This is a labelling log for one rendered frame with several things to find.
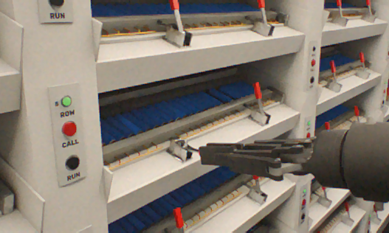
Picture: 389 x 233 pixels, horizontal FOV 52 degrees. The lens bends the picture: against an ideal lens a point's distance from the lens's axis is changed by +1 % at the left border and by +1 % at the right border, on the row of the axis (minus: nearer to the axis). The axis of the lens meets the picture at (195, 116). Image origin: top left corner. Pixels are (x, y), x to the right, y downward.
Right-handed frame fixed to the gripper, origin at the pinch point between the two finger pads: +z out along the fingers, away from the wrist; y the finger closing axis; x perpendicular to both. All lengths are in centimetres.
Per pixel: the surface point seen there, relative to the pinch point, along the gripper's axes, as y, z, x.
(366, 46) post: 113, 12, 9
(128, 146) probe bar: -8.5, 11.7, 3.4
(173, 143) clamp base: -0.8, 9.3, 1.9
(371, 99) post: 113, 12, -12
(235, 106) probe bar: 23.2, 12.4, 3.6
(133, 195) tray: -12.9, 7.4, -2.8
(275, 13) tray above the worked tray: 39.6, 8.6, 22.6
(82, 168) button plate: -21.3, 5.5, 4.3
